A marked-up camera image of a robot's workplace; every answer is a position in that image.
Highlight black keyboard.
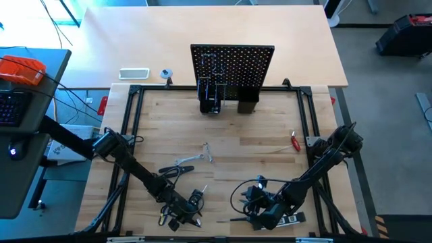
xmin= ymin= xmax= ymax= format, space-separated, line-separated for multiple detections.
xmin=0 ymin=90 xmax=34 ymax=128

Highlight red-handled screwdriver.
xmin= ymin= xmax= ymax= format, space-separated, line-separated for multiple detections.
xmin=269 ymin=136 xmax=302 ymax=153

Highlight white rectangular tray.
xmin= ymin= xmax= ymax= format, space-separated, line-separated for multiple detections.
xmin=118 ymin=67 xmax=151 ymax=80

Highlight black and red case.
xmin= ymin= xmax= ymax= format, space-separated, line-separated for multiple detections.
xmin=375 ymin=13 xmax=432 ymax=57

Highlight black slanted support bar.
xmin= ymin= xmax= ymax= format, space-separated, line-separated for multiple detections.
xmin=38 ymin=114 xmax=97 ymax=161

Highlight black aluminium table frame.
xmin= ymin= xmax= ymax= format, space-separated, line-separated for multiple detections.
xmin=72 ymin=78 xmax=365 ymax=237

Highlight black computer mouse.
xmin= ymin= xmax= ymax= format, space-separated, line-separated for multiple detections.
xmin=7 ymin=140 xmax=28 ymax=161

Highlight black floor mat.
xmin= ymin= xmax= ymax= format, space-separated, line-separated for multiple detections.
xmin=376 ymin=214 xmax=432 ymax=243

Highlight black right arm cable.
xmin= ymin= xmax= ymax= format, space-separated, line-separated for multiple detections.
xmin=229 ymin=178 xmax=290 ymax=217

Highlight black perforated pegboard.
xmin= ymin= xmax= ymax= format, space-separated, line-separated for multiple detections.
xmin=190 ymin=44 xmax=275 ymax=101

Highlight orange plastic box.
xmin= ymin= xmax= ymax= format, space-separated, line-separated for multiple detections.
xmin=0 ymin=55 xmax=47 ymax=86

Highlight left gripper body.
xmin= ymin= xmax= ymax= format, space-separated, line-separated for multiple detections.
xmin=167 ymin=188 xmax=205 ymax=232

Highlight light wood desk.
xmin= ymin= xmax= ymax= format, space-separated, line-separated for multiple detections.
xmin=59 ymin=4 xmax=350 ymax=90

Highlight black spirit level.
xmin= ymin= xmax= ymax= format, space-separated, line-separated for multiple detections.
xmin=279 ymin=211 xmax=307 ymax=226

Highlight black wire stripper pliers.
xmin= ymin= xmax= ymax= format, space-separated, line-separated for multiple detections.
xmin=158 ymin=165 xmax=196 ymax=180

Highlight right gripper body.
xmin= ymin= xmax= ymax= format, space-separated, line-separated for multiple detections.
xmin=248 ymin=175 xmax=271 ymax=232

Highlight dark grey desk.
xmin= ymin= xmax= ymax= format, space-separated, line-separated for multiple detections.
xmin=0 ymin=47 xmax=72 ymax=220

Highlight large silver wrench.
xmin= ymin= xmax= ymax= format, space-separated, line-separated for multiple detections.
xmin=174 ymin=153 xmax=205 ymax=167

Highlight long black-handled screwdriver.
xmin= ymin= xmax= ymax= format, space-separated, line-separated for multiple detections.
xmin=215 ymin=217 xmax=252 ymax=224

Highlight blue T-handle hex key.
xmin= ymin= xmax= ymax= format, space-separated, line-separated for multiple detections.
xmin=157 ymin=206 xmax=169 ymax=227

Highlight white stand base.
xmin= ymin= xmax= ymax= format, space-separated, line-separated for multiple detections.
xmin=324 ymin=0 xmax=353 ymax=28

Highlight yellow black hazard strip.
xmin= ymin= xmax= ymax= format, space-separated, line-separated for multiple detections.
xmin=375 ymin=215 xmax=388 ymax=240

